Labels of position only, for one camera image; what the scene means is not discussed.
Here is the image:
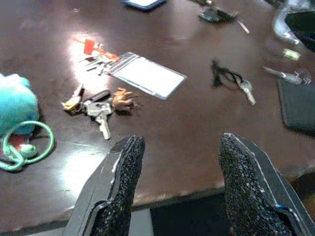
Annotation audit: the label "small yellow-green item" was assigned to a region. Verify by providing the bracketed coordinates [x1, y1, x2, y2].
[283, 49, 301, 60]

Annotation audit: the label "green looped cord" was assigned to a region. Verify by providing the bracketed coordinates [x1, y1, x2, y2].
[0, 120, 55, 172]

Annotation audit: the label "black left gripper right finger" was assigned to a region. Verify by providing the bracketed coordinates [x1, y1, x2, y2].
[219, 132, 315, 236]

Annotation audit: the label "key bunch with brown figurine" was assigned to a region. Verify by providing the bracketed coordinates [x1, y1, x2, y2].
[61, 83, 140, 140]

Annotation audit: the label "clear badge holder white card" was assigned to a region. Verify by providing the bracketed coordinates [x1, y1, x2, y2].
[107, 51, 188, 100]

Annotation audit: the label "silver key with black cord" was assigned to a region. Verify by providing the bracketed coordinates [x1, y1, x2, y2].
[211, 59, 256, 106]

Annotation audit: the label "teal plush toy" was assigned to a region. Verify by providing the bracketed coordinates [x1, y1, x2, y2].
[0, 73, 40, 136]

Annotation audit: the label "dark brown wooden table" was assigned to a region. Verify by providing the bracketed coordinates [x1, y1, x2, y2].
[0, 0, 315, 233]

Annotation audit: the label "keys with red tag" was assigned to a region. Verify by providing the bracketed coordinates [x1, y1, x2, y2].
[72, 36, 121, 76]

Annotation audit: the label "black flat pad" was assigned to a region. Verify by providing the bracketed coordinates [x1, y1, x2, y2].
[277, 78, 315, 135]

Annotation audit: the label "silver metal pen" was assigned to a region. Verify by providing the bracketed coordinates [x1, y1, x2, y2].
[262, 66, 312, 86]

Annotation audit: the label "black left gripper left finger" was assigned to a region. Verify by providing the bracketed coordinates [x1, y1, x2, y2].
[63, 134, 146, 236]

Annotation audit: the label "blue-edged white flat item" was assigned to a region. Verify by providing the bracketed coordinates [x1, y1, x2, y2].
[122, 0, 167, 11]

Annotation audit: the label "black object with grey tube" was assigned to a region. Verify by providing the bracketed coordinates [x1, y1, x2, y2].
[272, 6, 315, 53]

